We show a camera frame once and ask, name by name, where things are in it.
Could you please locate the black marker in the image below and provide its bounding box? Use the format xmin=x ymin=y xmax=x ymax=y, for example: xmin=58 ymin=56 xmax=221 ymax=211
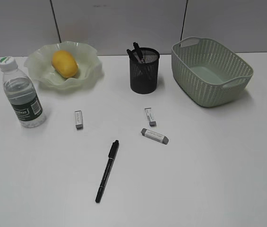
xmin=133 ymin=42 xmax=152 ymax=80
xmin=127 ymin=49 xmax=147 ymax=76
xmin=95 ymin=140 xmax=119 ymax=203

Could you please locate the yellow mango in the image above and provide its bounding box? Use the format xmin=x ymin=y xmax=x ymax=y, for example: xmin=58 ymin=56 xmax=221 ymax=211
xmin=52 ymin=50 xmax=78 ymax=79

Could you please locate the clear plastic water bottle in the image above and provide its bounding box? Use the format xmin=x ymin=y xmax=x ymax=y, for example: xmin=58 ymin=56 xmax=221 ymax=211
xmin=0 ymin=56 xmax=46 ymax=128

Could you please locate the middle white grey eraser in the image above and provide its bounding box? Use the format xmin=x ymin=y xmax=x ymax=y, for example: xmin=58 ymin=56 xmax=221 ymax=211
xmin=145 ymin=107 xmax=156 ymax=127

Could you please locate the long grey white eraser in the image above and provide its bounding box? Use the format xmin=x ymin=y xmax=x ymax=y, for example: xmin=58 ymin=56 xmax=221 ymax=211
xmin=141 ymin=128 xmax=169 ymax=145

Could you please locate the black mesh pen holder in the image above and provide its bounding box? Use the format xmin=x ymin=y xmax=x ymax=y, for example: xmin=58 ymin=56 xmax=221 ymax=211
xmin=129 ymin=47 xmax=160 ymax=94

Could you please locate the left white grey eraser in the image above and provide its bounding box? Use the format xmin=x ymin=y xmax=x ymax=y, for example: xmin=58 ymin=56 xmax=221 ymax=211
xmin=75 ymin=110 xmax=84 ymax=130

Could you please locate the pale green wavy plate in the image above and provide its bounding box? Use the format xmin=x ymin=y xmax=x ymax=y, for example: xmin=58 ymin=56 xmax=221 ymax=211
xmin=24 ymin=41 xmax=103 ymax=90

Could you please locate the green plastic woven basket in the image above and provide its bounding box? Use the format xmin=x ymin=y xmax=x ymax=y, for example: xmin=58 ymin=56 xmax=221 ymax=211
xmin=172 ymin=37 xmax=254 ymax=107

